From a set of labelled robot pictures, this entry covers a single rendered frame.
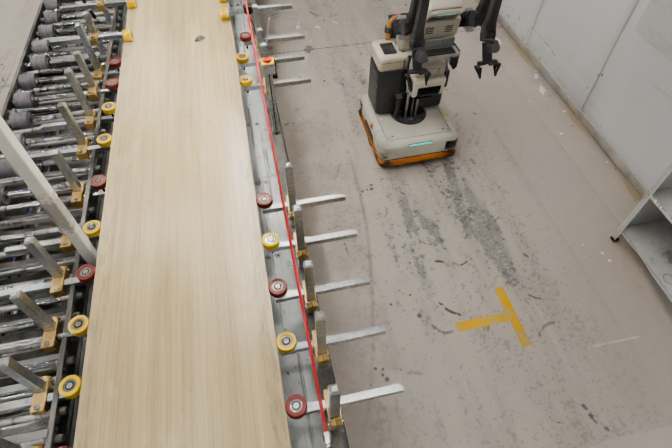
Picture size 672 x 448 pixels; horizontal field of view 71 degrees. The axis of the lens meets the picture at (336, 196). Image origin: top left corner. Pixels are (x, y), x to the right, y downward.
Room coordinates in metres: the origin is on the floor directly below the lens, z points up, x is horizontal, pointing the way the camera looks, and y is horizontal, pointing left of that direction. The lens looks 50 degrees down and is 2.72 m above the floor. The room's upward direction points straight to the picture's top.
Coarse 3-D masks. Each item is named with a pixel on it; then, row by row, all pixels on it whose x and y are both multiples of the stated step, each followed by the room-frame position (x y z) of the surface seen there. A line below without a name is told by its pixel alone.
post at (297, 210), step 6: (300, 204) 1.24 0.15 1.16; (294, 210) 1.21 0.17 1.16; (300, 210) 1.21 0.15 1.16; (294, 216) 1.20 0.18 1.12; (300, 216) 1.21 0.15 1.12; (294, 222) 1.23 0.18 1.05; (300, 222) 1.21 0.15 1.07; (300, 228) 1.21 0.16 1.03; (300, 234) 1.21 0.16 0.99; (300, 240) 1.21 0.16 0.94; (300, 246) 1.21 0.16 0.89; (300, 264) 1.21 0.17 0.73
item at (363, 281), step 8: (352, 280) 1.07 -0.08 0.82; (360, 280) 1.07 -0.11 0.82; (368, 280) 1.07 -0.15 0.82; (320, 288) 1.03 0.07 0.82; (328, 288) 1.03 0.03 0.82; (336, 288) 1.03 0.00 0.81; (344, 288) 1.04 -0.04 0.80; (288, 296) 0.99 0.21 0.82; (296, 296) 0.99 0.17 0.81; (304, 296) 1.00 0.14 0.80
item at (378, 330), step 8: (368, 328) 0.83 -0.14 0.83; (376, 328) 0.83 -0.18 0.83; (384, 328) 0.84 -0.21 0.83; (328, 336) 0.80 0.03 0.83; (336, 336) 0.80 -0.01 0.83; (344, 336) 0.80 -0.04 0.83; (352, 336) 0.80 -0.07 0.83; (360, 336) 0.80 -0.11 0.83; (368, 336) 0.81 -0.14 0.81; (304, 344) 0.76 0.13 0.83; (312, 344) 0.76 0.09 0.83; (328, 344) 0.77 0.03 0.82; (296, 352) 0.74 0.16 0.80
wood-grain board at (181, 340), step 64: (192, 0) 3.43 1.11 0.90; (128, 64) 2.60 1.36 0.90; (192, 64) 2.61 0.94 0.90; (128, 128) 1.99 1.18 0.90; (192, 128) 2.00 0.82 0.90; (128, 192) 1.52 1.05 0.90; (192, 192) 1.52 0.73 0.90; (128, 256) 1.14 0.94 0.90; (192, 256) 1.14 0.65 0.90; (256, 256) 1.14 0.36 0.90; (128, 320) 0.83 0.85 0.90; (192, 320) 0.83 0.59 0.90; (256, 320) 0.84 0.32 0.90; (128, 384) 0.58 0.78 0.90; (192, 384) 0.58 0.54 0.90; (256, 384) 0.58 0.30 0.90
